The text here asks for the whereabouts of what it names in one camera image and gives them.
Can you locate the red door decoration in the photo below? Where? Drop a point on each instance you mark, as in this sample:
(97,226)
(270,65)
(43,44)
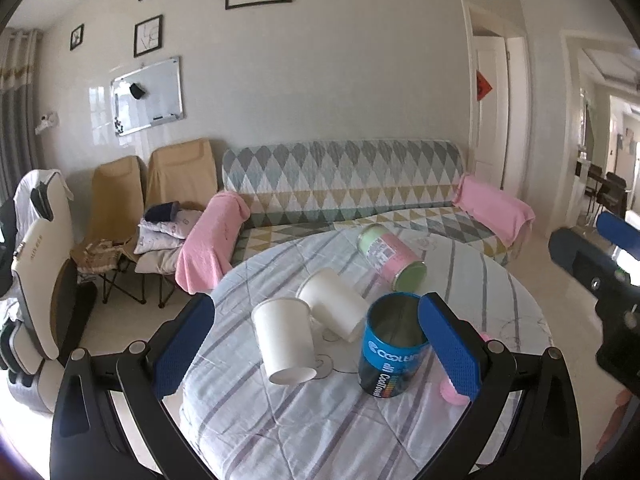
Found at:
(484,86)

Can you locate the pink and green can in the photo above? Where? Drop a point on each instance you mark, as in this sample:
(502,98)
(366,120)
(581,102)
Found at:
(390,257)

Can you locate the beige pillow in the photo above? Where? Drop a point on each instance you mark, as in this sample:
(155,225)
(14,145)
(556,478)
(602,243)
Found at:
(155,261)

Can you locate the white massage chair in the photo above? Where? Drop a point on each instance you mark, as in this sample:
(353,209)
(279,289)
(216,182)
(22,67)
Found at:
(37,270)

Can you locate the pink plastic cup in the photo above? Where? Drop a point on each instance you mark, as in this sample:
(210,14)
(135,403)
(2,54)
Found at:
(452,394)

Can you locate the whiteboard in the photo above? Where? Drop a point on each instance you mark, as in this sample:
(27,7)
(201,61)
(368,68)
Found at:
(155,92)

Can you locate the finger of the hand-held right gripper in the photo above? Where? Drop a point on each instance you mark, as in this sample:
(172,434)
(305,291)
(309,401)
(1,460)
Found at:
(620,235)
(575,255)

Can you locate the sofa with diamond pattern cover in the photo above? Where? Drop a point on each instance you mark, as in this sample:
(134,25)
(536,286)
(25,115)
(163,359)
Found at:
(325,185)

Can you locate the white wall device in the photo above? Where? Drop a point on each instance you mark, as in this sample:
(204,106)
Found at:
(48,122)

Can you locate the person's right hand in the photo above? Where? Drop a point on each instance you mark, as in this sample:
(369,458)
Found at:
(612,422)

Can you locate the dark dining chair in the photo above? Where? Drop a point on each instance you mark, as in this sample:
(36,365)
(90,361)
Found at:
(607,190)

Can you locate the white door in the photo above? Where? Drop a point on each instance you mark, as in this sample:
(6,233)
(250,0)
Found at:
(492,135)

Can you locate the pink towel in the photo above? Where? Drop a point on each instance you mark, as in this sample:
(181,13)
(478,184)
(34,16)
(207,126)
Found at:
(205,250)
(495,210)

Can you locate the line drawing picture frame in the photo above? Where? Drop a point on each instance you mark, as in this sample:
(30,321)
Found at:
(148,36)

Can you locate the grey curtain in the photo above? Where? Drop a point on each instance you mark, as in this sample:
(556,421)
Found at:
(15,125)

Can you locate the blue tin can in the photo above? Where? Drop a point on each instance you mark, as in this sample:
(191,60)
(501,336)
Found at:
(387,360)

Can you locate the striped tablecloth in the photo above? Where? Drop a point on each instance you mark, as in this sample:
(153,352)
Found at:
(280,425)

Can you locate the white paper cup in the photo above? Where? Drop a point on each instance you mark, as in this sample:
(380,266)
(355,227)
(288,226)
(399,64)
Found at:
(335,305)
(286,337)

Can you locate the dark blue cloth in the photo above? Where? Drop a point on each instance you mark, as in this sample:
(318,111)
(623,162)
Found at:
(162,211)

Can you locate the tan folding chair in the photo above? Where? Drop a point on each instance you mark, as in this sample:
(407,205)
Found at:
(112,200)
(175,175)

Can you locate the black whiteboard eraser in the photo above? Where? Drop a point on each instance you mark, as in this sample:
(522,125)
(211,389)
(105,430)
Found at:
(136,91)

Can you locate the tiny black picture frame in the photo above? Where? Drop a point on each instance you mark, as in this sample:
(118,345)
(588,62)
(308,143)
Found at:
(76,37)

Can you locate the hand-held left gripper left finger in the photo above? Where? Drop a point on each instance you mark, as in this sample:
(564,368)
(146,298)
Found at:
(182,352)

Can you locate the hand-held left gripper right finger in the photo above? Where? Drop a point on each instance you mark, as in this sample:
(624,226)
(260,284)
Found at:
(447,352)

